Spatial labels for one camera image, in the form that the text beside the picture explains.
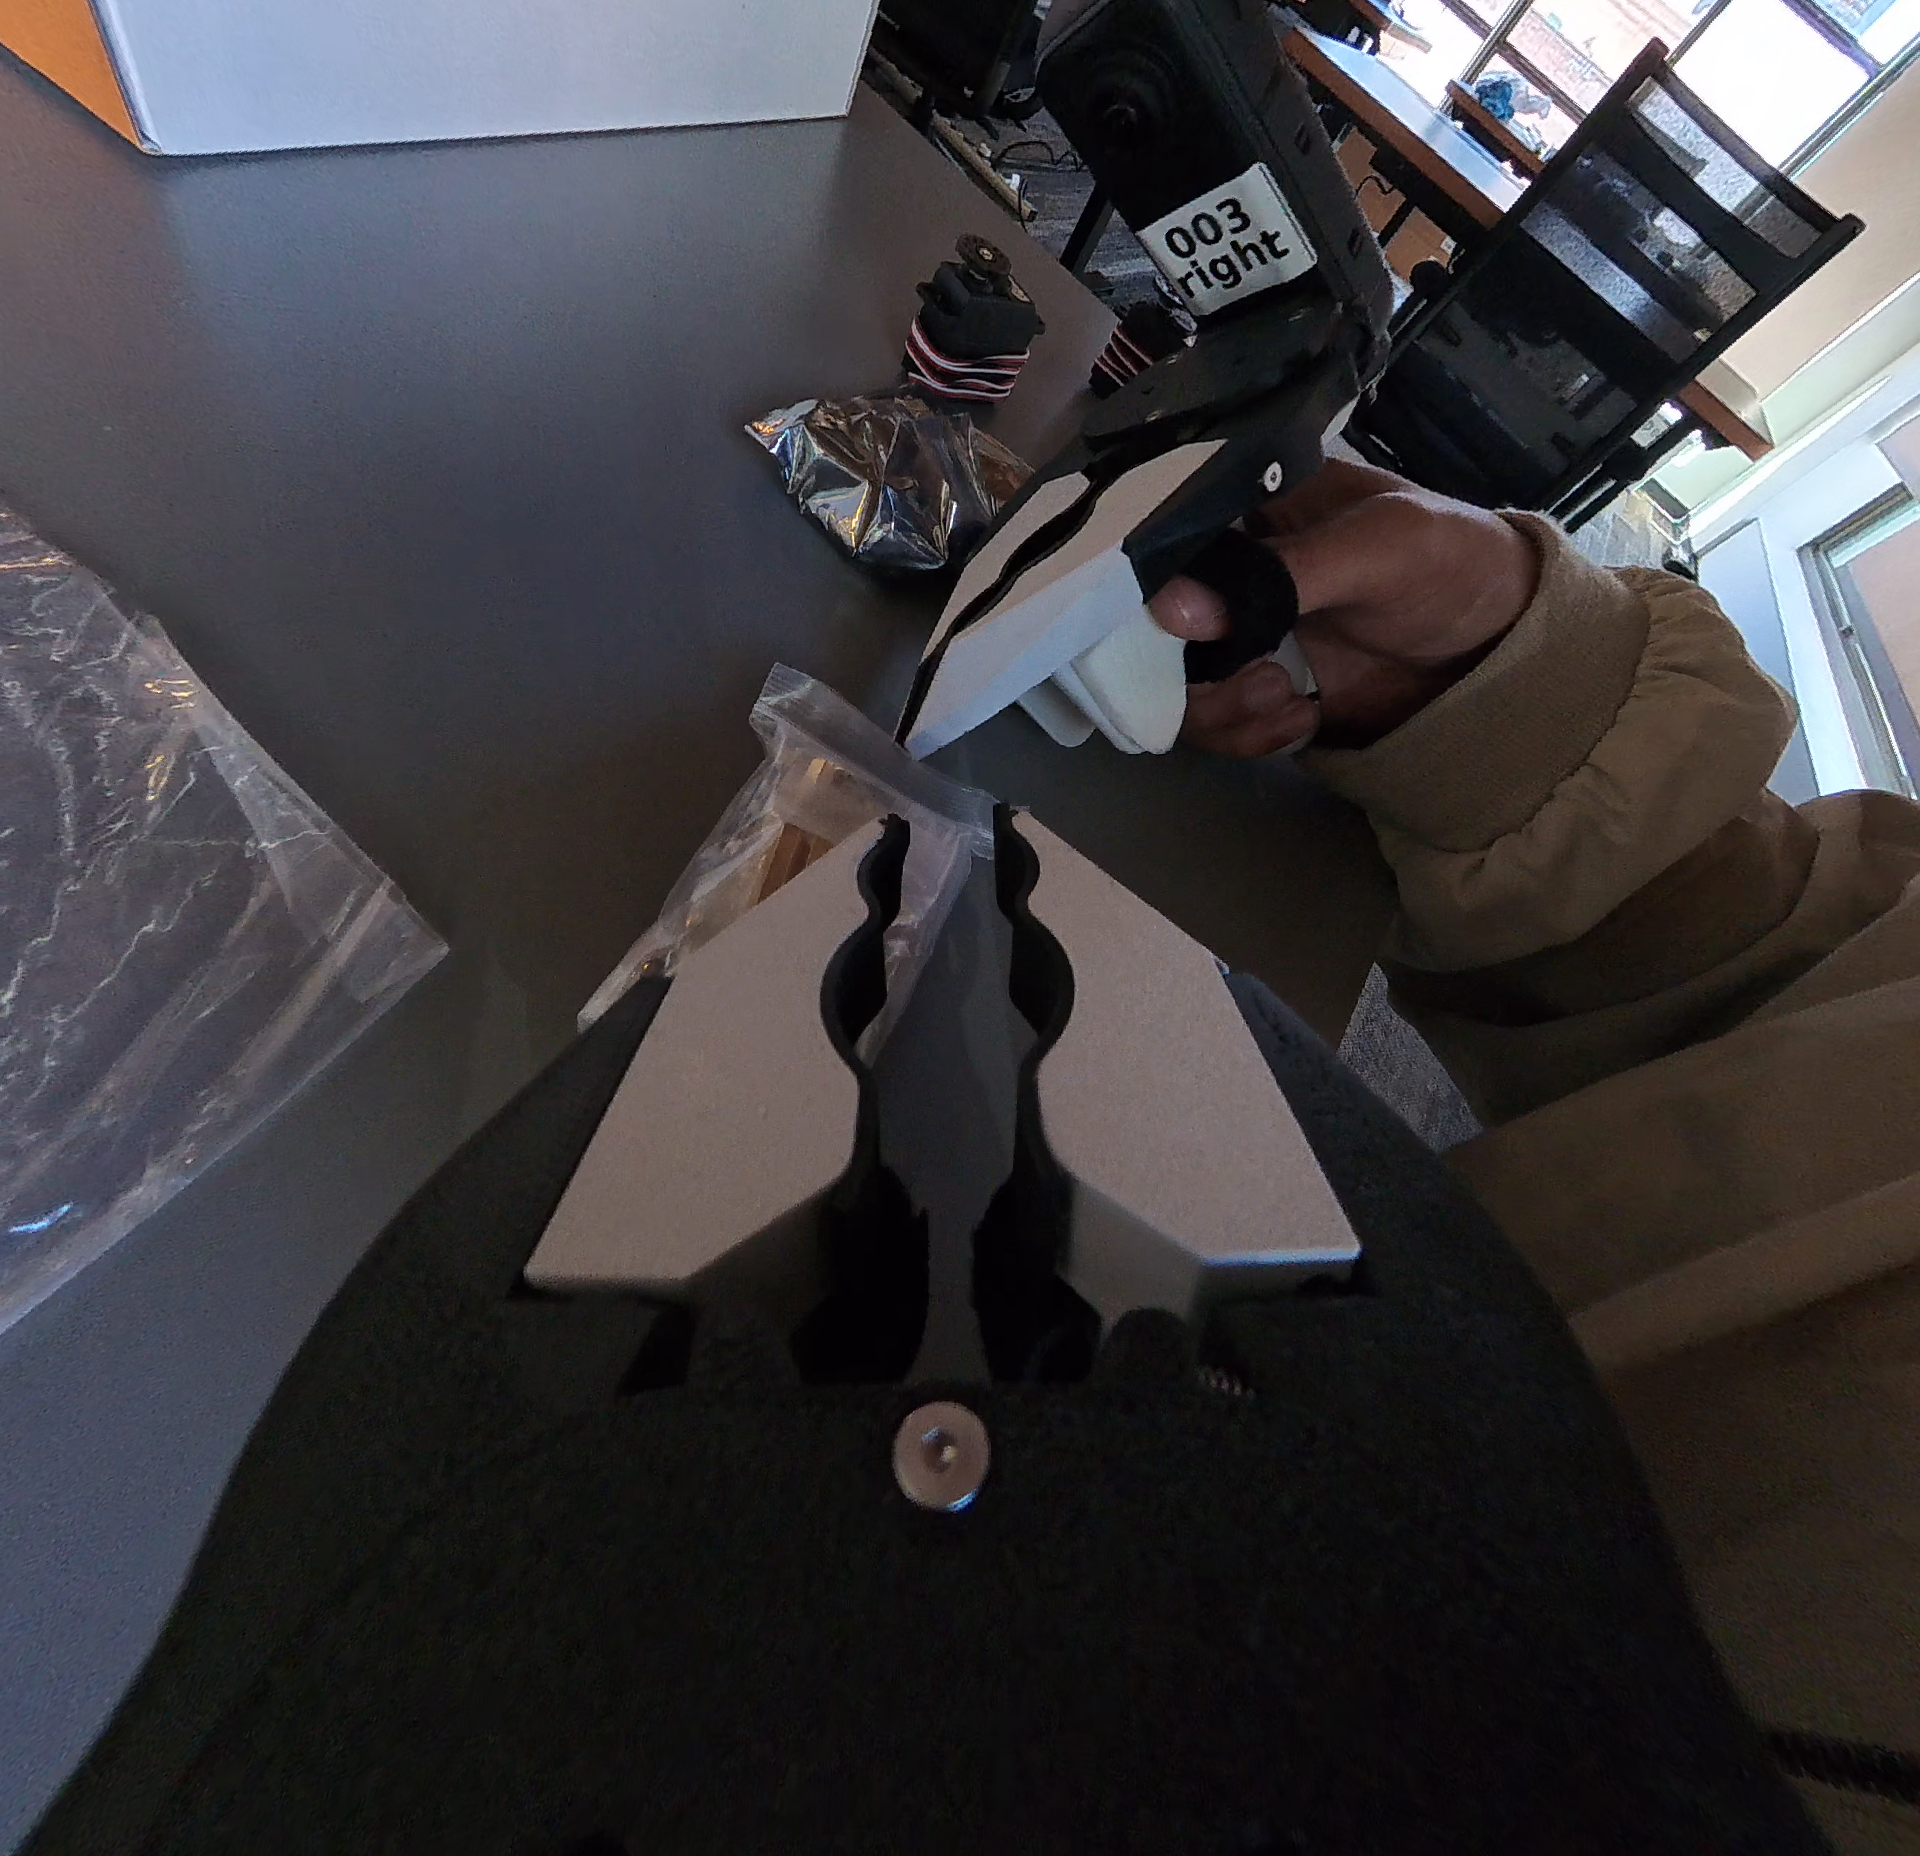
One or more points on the silver foil bag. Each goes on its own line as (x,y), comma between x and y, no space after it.
(885,476)

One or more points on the person's right forearm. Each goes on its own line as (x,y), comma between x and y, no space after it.
(1577,776)

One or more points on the zip bag of brass standoffs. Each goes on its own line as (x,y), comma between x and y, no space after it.
(809,776)

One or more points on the clear plastic bag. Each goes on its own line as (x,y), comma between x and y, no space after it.
(151,912)

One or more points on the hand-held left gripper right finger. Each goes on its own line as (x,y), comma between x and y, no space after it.
(1201,1122)

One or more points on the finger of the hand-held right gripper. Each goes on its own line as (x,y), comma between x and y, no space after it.
(1051,625)
(1028,514)

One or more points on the orange and white box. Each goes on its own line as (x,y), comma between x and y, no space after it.
(450,27)

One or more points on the black office chair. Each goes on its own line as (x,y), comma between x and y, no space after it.
(1651,281)

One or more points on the person's right hand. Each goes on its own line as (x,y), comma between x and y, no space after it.
(1395,598)

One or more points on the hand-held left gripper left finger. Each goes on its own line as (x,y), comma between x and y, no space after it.
(706,1137)

